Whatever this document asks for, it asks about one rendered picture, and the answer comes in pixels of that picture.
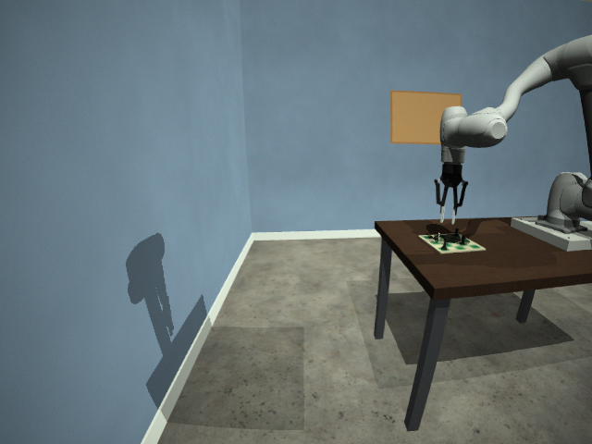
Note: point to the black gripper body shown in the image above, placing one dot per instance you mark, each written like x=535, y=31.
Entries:
x=456, y=170

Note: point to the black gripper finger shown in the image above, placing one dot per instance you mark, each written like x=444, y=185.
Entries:
x=455, y=198
x=441, y=203

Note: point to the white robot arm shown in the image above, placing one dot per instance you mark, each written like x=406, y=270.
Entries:
x=570, y=196

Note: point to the green and cream chessboard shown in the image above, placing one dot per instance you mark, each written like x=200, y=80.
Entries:
x=452, y=243

